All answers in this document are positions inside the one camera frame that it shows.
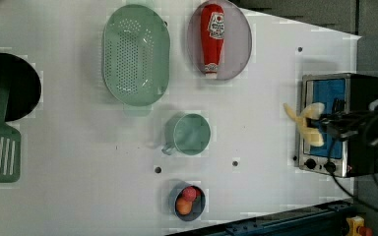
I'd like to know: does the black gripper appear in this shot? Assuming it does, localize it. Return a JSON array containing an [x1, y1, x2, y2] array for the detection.
[[318, 110, 378, 142]]

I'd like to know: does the yellow plush banana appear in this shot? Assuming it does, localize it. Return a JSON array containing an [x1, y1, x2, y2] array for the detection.
[[283, 102, 325, 147]]

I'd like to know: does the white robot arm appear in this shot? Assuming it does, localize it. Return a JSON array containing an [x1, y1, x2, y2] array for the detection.
[[319, 98, 378, 148]]

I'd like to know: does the green mug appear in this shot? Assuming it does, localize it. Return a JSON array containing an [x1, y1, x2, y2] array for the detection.
[[161, 113, 211, 155]]

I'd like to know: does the silver toaster oven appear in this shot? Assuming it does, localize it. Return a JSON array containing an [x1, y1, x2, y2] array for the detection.
[[298, 73, 378, 178]]

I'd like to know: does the grey round plate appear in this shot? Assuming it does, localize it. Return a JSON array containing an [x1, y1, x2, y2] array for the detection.
[[187, 0, 252, 80]]

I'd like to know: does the red plush ketchup bottle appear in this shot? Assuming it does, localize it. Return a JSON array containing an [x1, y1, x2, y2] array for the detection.
[[200, 4, 224, 79]]

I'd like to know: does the small grey fruit bowl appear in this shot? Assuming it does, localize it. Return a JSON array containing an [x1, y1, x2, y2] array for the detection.
[[168, 182, 206, 222]]

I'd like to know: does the red toy fruit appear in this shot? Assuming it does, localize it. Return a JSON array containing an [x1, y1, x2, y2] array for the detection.
[[182, 187, 201, 202]]

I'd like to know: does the orange toy fruit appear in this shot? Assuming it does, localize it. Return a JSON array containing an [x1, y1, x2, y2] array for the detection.
[[175, 198, 193, 215]]

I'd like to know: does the green perforated colander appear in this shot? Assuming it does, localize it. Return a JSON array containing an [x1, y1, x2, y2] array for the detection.
[[102, 4, 170, 106]]

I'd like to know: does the black frying pan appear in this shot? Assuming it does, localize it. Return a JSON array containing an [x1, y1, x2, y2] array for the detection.
[[0, 53, 41, 122]]

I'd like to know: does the green slotted spatula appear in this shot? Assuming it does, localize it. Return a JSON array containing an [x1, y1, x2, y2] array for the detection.
[[0, 80, 22, 183]]

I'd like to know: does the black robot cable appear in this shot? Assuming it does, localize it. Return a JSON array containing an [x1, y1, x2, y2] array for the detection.
[[324, 137, 378, 220]]

